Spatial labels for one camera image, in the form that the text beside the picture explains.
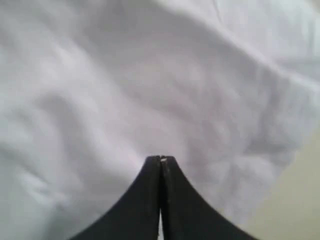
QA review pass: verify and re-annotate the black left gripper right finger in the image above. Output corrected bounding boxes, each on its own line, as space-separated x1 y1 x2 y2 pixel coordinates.
159 156 253 240

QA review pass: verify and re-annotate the white t-shirt red patch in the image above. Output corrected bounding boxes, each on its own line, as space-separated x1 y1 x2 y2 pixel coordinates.
0 0 320 240

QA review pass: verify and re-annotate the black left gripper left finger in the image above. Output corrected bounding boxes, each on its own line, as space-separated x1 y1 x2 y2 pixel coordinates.
71 156 161 240

